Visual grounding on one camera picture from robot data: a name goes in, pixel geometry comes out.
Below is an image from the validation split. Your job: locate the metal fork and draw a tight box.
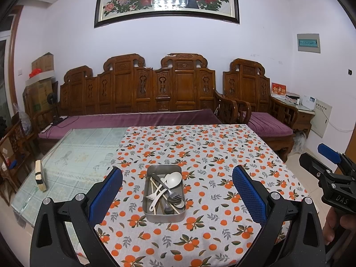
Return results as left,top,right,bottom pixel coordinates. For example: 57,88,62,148
158,176,181,202

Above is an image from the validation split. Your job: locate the person's right hand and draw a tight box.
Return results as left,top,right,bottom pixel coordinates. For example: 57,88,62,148
323,208,356,245

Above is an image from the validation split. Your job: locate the carved wooden sofa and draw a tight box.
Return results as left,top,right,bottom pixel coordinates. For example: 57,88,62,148
33,52,240,156

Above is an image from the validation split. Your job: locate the beige block with black band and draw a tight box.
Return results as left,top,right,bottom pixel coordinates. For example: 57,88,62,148
35,160,48,192

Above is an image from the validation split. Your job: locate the small cardboard box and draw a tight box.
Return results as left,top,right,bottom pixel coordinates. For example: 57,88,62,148
31,52,55,73

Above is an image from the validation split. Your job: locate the wooden door frame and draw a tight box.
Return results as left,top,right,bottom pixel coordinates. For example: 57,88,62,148
0,4,24,134

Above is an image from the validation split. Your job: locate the black desk fan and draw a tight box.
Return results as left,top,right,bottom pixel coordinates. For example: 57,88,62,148
47,92,64,125

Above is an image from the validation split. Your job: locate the red desk calendar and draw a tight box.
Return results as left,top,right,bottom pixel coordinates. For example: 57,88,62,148
271,83,287,98

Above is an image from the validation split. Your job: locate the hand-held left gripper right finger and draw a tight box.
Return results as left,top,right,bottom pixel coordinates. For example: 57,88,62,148
232,165,326,267

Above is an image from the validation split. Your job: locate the power strip with cable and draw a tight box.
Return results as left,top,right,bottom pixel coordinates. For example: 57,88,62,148
40,115,69,134

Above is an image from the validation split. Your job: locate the white plastic fork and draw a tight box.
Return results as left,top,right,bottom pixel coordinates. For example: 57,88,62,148
147,185,164,212

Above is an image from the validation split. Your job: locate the light bamboo chopstick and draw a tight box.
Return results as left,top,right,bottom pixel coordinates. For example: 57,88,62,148
150,176,164,214
152,174,181,214

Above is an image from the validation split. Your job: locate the carved wooden armchair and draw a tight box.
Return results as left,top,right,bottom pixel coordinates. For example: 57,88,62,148
222,58,299,162

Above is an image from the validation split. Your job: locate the grey electrical wall box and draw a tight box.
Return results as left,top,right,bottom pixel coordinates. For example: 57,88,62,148
297,33,321,53

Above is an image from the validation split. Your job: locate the clear plastic bag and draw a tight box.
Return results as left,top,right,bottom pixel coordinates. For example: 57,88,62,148
293,132,308,153
11,103,32,137

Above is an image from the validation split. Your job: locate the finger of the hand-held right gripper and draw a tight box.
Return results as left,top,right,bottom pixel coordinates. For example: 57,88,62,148
318,143,356,173
299,152,334,185

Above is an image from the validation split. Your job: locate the orange fruit print tablecloth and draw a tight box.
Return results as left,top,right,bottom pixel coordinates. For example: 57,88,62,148
93,124,309,267

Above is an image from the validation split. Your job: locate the flat white box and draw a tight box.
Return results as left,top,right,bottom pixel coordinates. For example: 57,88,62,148
26,71,55,87

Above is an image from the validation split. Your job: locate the wooden side table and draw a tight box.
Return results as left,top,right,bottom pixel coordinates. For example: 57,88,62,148
271,95,316,138

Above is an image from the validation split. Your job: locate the rectangular metal tray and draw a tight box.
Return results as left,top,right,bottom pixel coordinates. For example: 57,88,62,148
142,164,186,223

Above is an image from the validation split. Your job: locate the white wall panel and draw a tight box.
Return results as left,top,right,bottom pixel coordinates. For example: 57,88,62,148
311,98,333,138

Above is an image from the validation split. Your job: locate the purple armchair cushion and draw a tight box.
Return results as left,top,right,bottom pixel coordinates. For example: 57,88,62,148
243,111,294,137

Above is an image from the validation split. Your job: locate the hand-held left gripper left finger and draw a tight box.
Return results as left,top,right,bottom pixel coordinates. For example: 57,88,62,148
30,166,123,267

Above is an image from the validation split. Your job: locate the wooden chair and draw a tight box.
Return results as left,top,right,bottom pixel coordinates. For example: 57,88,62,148
0,119,39,206

